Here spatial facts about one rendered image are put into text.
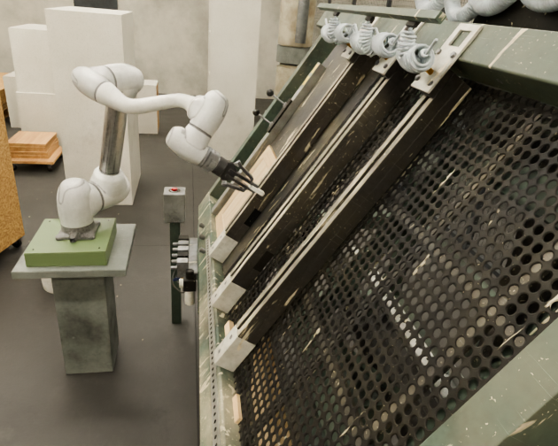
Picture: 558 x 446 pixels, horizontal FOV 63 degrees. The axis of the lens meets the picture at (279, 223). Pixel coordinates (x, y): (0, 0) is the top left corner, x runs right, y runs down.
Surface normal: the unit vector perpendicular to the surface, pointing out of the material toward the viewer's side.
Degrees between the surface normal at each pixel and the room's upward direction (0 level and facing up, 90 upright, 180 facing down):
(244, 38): 90
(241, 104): 90
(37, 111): 90
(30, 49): 90
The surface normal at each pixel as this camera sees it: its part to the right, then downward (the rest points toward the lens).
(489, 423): -0.79, -0.48
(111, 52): 0.18, 0.44
